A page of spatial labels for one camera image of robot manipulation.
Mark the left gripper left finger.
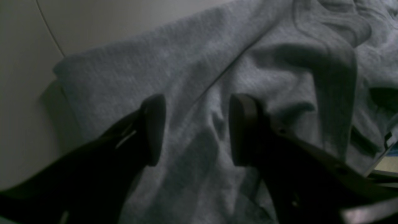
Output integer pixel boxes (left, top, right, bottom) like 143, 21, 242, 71
1, 94, 166, 224

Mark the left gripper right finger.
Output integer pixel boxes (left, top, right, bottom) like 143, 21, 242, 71
229, 94, 397, 224

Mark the grey T-shirt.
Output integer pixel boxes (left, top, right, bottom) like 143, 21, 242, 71
54, 0, 397, 224

